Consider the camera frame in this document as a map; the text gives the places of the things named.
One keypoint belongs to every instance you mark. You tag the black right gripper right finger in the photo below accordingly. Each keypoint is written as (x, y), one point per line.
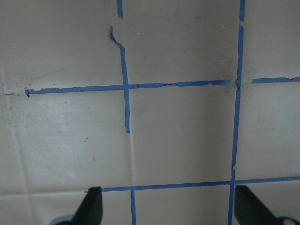
(249, 210)

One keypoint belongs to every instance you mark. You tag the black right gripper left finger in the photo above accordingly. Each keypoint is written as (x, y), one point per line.
(90, 211)

